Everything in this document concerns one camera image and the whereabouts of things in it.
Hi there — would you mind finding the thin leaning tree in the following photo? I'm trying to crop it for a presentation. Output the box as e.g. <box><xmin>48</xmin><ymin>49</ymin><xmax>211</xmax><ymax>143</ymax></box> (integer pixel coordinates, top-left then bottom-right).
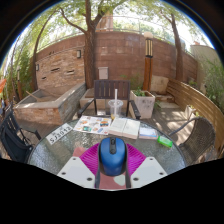
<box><xmin>30</xmin><ymin>13</ymin><xmax>58</xmax><ymax>92</ymax></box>

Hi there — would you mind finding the black metal chair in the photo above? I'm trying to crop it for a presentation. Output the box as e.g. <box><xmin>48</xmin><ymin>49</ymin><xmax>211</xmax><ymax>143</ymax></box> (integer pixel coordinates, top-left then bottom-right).
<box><xmin>0</xmin><ymin>103</ymin><xmax>43</xmax><ymax>164</ymax></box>

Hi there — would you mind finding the small green box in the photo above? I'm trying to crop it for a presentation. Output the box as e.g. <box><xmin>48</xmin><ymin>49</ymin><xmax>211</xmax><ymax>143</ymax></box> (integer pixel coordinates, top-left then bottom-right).
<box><xmin>157</xmin><ymin>134</ymin><xmax>174</xmax><ymax>148</ymax></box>

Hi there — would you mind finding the wooden slat fence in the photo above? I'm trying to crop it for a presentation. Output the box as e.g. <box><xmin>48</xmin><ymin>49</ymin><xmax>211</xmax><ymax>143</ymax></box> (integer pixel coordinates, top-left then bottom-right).
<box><xmin>165</xmin><ymin>78</ymin><xmax>224</xmax><ymax>158</ymax></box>

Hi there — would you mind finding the blue computer mouse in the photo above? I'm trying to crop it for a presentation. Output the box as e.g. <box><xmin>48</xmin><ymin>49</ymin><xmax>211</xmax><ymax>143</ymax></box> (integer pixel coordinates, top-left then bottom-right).
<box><xmin>98</xmin><ymin>136</ymin><xmax>128</xmax><ymax>177</ymax></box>

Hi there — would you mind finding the small white plant pot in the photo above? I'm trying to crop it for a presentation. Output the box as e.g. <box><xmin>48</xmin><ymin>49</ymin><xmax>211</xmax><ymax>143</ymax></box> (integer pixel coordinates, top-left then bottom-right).
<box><xmin>184</xmin><ymin>104</ymin><xmax>198</xmax><ymax>121</ymax></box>

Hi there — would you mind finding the slim straight tree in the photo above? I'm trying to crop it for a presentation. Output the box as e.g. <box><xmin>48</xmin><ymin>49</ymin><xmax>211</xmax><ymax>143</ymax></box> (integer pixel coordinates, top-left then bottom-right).
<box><xmin>159</xmin><ymin>6</ymin><xmax>185</xmax><ymax>82</ymax></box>

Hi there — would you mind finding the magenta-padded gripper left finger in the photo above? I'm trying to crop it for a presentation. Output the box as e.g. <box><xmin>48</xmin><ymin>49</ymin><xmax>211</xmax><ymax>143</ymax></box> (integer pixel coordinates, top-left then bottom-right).
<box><xmin>57</xmin><ymin>142</ymin><xmax>102</xmax><ymax>190</ymax></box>

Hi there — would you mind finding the wooden garden lamp post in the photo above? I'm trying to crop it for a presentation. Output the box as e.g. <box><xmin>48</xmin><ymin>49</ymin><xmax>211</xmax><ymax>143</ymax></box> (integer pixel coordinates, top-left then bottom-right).
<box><xmin>142</xmin><ymin>31</ymin><xmax>155</xmax><ymax>92</ymax></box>

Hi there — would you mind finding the picture sheet with colourful prints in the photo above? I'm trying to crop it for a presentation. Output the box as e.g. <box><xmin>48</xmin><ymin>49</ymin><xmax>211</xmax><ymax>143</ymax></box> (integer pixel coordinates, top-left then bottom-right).
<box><xmin>73</xmin><ymin>115</ymin><xmax>113</xmax><ymax>136</ymax></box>

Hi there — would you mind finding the red floral mouse pad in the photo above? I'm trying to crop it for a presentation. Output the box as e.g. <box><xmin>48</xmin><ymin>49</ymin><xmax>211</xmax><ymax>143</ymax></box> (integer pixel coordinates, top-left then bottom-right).
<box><xmin>72</xmin><ymin>146</ymin><xmax>128</xmax><ymax>190</ymax></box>

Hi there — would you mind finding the grey wall mailbox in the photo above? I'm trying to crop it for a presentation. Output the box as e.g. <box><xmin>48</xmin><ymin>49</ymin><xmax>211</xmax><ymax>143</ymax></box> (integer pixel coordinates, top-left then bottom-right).
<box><xmin>97</xmin><ymin>66</ymin><xmax>110</xmax><ymax>80</ymax></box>

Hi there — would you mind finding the white square planter with plant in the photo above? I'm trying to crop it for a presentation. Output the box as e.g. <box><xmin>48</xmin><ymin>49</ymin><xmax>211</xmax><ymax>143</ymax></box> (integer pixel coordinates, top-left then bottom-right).
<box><xmin>129</xmin><ymin>89</ymin><xmax>156</xmax><ymax>120</ymax></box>

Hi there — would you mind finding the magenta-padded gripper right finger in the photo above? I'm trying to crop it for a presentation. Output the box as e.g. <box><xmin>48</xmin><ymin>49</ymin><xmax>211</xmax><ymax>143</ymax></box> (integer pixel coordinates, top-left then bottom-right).
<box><xmin>125</xmin><ymin>143</ymin><xmax>168</xmax><ymax>190</ymax></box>

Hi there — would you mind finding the dark wooden slatted chair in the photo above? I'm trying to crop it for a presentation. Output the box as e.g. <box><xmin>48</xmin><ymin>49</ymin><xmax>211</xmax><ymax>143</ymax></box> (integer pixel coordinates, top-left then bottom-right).
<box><xmin>77</xmin><ymin>79</ymin><xmax>142</xmax><ymax>120</ymax></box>

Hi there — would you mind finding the clear plastic cup with straw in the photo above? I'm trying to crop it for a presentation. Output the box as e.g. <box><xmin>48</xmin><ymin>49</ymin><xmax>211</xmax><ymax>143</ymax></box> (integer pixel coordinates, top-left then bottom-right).
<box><xmin>108</xmin><ymin>88</ymin><xmax>124</xmax><ymax>120</ymax></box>

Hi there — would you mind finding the beige stone slab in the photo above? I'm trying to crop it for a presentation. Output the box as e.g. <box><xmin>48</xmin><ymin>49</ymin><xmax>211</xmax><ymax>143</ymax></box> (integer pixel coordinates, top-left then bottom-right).
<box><xmin>150</xmin><ymin>75</ymin><xmax>169</xmax><ymax>95</ymax></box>

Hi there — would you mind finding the thick forked tree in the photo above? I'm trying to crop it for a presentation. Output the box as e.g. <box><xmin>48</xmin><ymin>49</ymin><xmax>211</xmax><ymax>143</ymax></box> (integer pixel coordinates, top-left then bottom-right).
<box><xmin>59</xmin><ymin>0</ymin><xmax>114</xmax><ymax>90</ymax></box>

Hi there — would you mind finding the raised stone planter bed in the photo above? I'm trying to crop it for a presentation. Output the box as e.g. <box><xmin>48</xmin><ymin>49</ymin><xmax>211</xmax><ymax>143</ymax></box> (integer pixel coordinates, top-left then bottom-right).
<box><xmin>13</xmin><ymin>82</ymin><xmax>88</xmax><ymax>126</ymax></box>

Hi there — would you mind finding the closed light notebook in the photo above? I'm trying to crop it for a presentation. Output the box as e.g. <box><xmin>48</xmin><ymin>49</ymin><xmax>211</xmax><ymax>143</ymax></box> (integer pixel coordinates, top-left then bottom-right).
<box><xmin>138</xmin><ymin>127</ymin><xmax>159</xmax><ymax>140</ymax></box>

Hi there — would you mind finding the white licence plate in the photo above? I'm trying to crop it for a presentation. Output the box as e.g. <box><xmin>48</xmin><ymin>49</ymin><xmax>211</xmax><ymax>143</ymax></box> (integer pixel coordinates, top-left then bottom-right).
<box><xmin>45</xmin><ymin>122</ymin><xmax>74</xmax><ymax>145</ymax></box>

